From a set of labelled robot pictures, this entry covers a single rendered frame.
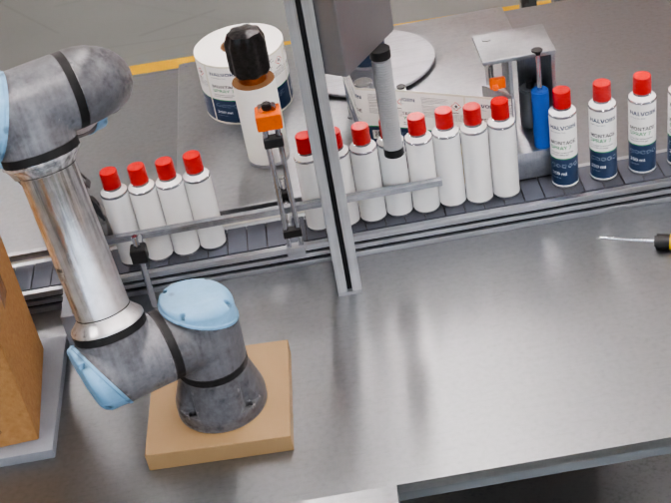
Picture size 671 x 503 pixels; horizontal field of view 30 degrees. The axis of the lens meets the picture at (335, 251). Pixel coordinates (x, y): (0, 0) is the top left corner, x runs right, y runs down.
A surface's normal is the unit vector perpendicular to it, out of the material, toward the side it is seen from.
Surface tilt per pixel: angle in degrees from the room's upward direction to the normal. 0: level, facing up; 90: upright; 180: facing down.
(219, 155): 0
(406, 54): 0
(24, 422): 90
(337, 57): 90
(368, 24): 90
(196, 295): 8
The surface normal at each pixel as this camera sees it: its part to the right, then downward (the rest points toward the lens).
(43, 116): 0.47, 0.22
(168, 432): -0.14, -0.79
